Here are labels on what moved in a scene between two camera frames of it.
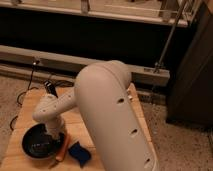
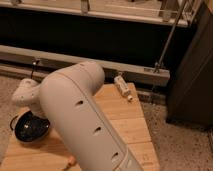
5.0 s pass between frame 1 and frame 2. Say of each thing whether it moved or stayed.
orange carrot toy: moved
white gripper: moved
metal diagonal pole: stayed
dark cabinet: stayed
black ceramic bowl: moved
